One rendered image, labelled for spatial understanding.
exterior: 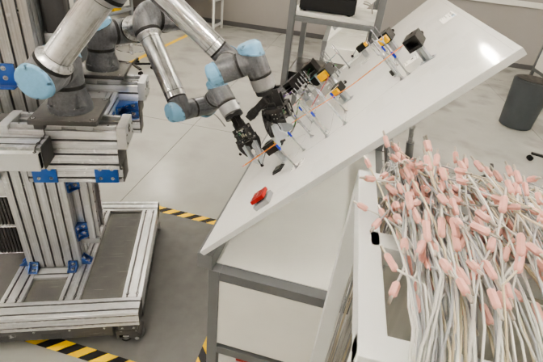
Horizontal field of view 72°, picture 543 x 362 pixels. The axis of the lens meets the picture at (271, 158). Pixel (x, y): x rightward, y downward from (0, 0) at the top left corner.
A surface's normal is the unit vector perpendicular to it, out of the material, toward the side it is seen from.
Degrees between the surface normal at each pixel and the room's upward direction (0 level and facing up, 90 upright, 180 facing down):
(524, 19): 90
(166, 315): 0
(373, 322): 0
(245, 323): 90
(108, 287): 0
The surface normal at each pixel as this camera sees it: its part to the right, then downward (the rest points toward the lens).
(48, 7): 0.15, 0.51
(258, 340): -0.23, 0.47
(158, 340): 0.10, -0.86
